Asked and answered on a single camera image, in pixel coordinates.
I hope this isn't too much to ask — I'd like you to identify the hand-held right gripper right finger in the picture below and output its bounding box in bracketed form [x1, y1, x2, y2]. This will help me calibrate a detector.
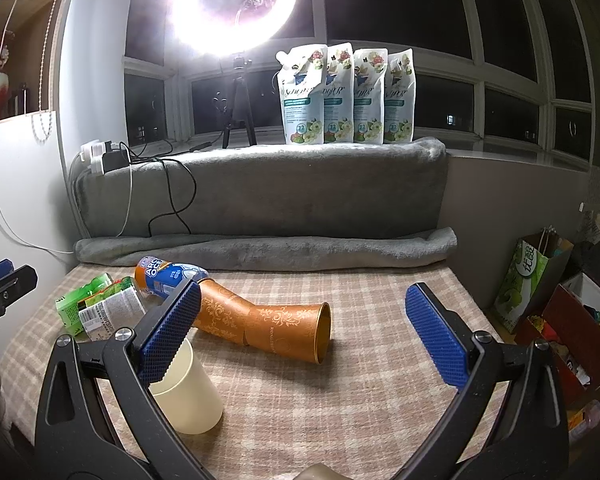
[405, 282, 570, 480]

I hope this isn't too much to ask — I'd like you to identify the black charger plug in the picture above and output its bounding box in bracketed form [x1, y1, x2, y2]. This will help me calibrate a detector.
[102, 148, 131, 174]

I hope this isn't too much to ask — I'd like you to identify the tan round object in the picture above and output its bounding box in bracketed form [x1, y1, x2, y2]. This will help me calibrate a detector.
[300, 462, 354, 480]

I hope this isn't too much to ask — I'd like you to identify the grey fleece blanket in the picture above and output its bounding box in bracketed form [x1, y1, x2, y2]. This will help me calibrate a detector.
[70, 136, 459, 272]

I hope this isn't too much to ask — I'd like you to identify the white beaded blind cord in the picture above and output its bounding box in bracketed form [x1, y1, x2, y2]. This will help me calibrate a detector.
[30, 0, 63, 142]

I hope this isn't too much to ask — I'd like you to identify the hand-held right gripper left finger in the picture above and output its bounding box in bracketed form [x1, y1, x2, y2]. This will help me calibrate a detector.
[35, 280, 216, 480]

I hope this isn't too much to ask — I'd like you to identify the orange and blue drink bottle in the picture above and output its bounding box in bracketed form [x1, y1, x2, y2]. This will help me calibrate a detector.
[134, 255, 211, 307]

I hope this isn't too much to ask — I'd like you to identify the white power strip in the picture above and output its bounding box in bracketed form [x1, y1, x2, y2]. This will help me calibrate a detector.
[79, 139, 131, 177]

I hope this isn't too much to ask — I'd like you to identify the black tripod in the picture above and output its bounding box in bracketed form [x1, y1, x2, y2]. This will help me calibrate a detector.
[212, 52, 259, 150]

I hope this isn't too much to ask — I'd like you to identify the ring light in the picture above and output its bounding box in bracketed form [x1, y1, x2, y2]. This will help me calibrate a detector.
[166, 0, 315, 57]

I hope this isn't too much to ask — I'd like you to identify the orange patterned paper cup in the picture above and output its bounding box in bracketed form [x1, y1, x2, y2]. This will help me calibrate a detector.
[194, 280, 253, 347]
[242, 302, 332, 365]

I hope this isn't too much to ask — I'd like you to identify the green paper bag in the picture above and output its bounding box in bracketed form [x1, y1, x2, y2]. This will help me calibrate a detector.
[492, 227, 574, 334]

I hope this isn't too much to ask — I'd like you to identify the plaid tablecloth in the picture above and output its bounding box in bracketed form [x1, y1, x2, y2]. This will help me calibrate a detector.
[0, 260, 512, 480]

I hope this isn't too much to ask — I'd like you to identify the white window frame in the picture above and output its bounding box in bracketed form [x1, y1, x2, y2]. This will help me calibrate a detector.
[122, 0, 597, 167]

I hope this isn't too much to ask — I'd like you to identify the white floral refill pouch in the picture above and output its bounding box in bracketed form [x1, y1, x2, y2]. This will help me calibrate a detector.
[324, 42, 357, 145]
[276, 44, 329, 146]
[352, 47, 389, 145]
[383, 48, 415, 144]

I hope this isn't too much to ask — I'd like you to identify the wooden shelf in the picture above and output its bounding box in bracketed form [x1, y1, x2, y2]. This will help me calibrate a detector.
[0, 0, 72, 128]

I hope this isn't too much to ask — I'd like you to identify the green drink carton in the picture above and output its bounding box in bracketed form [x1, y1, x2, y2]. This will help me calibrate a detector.
[55, 273, 114, 336]

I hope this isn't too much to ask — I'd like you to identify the cream plastic cup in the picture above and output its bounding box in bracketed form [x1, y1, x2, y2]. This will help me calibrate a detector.
[148, 336, 225, 435]

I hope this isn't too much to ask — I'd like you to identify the dark cloth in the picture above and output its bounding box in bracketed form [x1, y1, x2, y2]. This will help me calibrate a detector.
[572, 240, 600, 297]

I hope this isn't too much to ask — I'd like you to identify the black cable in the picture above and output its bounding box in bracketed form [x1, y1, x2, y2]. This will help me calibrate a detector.
[128, 156, 199, 237]

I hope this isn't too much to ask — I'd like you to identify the red cardboard box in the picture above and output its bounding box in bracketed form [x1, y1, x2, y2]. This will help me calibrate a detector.
[512, 284, 600, 407]

